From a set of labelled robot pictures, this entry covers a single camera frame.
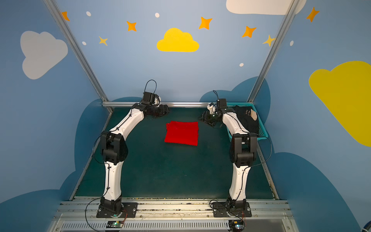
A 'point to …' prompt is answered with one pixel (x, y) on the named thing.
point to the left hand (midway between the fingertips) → (168, 111)
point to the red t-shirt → (185, 133)
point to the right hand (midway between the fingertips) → (202, 119)
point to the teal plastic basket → (263, 130)
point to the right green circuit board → (236, 225)
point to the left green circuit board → (115, 224)
